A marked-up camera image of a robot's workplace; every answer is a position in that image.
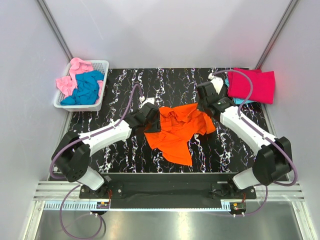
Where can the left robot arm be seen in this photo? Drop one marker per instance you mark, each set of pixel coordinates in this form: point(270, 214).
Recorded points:
point(74, 151)

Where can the pink t shirt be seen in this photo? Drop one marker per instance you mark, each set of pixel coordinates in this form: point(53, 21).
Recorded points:
point(67, 84)

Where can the white plastic basket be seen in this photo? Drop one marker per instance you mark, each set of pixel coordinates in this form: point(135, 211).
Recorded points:
point(99, 65)

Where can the orange t shirt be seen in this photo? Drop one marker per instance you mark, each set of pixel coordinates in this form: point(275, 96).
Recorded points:
point(178, 125)

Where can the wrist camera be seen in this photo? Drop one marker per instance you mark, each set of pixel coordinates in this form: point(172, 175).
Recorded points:
point(217, 82)
point(144, 100)

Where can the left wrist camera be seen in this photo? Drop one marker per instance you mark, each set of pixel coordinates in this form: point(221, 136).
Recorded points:
point(144, 100)

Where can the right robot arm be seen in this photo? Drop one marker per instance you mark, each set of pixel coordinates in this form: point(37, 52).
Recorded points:
point(273, 156)

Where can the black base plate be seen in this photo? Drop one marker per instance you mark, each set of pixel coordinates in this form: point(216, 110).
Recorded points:
point(152, 203)

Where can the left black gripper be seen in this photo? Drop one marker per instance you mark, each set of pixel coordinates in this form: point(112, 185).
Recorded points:
point(156, 127)

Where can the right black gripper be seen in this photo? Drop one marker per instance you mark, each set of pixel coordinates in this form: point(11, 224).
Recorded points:
point(199, 104)

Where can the folded light blue t shirt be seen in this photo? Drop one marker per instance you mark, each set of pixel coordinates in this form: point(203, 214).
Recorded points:
point(236, 100)

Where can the aluminium front rail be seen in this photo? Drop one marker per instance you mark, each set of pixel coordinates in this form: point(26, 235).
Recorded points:
point(57, 190)

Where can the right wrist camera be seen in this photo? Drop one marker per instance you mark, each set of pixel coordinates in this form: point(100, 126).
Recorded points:
point(217, 82)

